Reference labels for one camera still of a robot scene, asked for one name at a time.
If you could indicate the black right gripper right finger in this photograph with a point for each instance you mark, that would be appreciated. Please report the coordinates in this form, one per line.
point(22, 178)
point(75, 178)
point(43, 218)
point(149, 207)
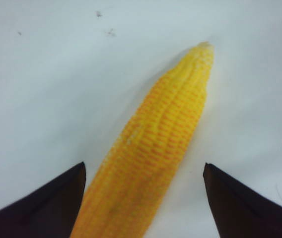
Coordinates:
point(239, 211)

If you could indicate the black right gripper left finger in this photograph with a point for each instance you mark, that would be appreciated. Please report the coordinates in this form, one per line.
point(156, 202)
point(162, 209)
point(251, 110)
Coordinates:
point(48, 212)

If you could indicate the yellow corn cob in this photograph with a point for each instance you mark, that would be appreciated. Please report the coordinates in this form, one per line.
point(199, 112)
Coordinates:
point(129, 186)

